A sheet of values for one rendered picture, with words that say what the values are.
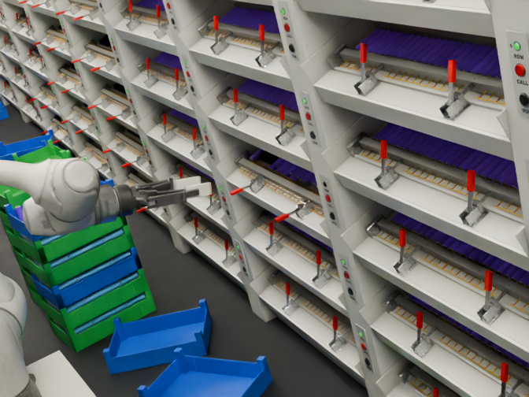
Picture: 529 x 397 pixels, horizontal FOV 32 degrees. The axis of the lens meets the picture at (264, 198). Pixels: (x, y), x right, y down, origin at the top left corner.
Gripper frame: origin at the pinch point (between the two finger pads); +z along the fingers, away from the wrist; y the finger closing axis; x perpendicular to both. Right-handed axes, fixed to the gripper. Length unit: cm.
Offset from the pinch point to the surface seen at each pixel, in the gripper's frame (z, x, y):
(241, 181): 22.1, -7.7, -22.1
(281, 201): 22.6, -7.4, 1.7
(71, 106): 28, -22, -240
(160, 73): 23, 14, -86
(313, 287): 24.7, -27.5, 13.2
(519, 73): 9, 40, 105
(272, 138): 18.0, 11.1, 8.3
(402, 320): 29, -24, 47
